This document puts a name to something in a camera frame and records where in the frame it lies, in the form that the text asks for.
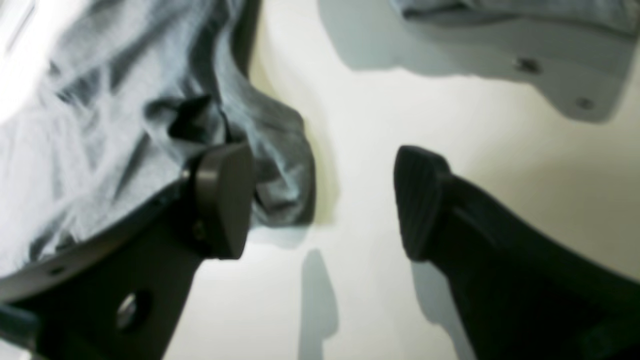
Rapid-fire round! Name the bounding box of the grey t-shirt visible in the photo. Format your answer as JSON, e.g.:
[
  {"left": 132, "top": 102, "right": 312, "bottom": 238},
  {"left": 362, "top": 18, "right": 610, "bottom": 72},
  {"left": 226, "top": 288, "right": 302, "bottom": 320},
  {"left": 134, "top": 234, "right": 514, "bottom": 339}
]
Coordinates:
[{"left": 0, "top": 0, "right": 316, "bottom": 277}]

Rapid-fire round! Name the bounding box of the grey clothes pile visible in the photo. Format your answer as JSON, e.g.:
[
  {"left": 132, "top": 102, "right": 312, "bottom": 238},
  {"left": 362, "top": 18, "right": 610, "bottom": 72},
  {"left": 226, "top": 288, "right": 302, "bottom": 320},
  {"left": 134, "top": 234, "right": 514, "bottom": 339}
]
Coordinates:
[{"left": 390, "top": 0, "right": 640, "bottom": 35}]

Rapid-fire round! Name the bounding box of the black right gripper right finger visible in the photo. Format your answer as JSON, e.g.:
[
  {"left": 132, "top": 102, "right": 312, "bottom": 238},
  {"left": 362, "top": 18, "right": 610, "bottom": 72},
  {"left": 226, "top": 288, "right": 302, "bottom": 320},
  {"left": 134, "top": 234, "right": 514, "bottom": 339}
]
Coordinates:
[{"left": 393, "top": 145, "right": 640, "bottom": 360}]

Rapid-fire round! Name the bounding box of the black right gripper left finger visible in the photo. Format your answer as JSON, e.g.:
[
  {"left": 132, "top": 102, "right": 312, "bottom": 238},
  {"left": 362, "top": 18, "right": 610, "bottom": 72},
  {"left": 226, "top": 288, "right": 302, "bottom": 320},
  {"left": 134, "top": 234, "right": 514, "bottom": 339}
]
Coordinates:
[{"left": 0, "top": 142, "right": 255, "bottom": 360}]

